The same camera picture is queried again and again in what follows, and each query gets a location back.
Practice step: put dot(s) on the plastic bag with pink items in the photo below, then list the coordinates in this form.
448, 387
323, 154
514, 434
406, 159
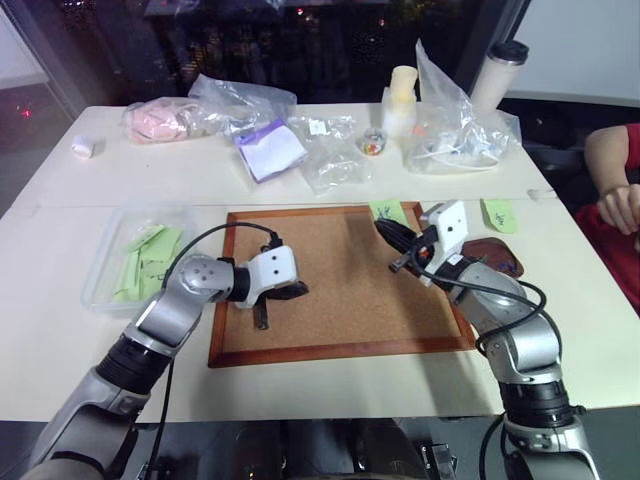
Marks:
155, 122

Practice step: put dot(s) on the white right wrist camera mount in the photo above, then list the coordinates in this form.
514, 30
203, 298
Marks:
450, 225

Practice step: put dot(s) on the flat clear plastic bag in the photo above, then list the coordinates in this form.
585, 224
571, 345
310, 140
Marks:
332, 160

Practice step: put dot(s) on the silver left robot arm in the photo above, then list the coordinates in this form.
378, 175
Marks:
170, 310

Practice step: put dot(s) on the green sticky note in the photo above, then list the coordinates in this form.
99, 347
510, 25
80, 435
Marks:
497, 216
145, 239
160, 265
127, 277
392, 210

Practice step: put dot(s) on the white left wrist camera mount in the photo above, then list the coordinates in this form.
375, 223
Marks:
275, 267

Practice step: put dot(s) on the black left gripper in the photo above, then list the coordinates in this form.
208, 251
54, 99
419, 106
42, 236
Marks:
274, 294

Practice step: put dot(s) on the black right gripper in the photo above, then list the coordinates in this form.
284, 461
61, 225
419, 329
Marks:
421, 247

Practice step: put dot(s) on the clear jar of pushpins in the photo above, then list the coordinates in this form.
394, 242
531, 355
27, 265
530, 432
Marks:
372, 142

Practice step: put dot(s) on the person's bare hand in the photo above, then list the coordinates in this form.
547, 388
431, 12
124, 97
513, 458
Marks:
622, 207

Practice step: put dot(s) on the dark brown leather pouch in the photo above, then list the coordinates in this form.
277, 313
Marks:
492, 252

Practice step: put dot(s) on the cork board with wooden frame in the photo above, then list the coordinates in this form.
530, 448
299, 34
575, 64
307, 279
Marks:
340, 280

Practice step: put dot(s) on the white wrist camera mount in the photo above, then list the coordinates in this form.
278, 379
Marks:
450, 225
275, 267

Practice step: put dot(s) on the white tumbler with black lid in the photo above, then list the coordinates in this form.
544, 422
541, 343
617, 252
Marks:
495, 75

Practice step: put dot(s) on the person's forearm in red sleeve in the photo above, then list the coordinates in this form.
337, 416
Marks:
607, 155

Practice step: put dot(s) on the coloured pushpins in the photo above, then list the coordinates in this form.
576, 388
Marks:
504, 264

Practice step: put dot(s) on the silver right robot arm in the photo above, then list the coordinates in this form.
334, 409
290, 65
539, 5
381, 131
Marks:
520, 330

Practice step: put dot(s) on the person's red clothing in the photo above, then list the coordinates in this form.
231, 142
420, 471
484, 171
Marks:
607, 265

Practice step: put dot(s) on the bag with purple white notes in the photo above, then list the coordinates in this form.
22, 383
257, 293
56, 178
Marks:
270, 150

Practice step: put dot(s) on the clear plastic box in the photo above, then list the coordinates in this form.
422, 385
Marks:
102, 280

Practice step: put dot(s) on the crumpled clear plastic bag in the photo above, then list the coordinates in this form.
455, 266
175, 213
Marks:
240, 97

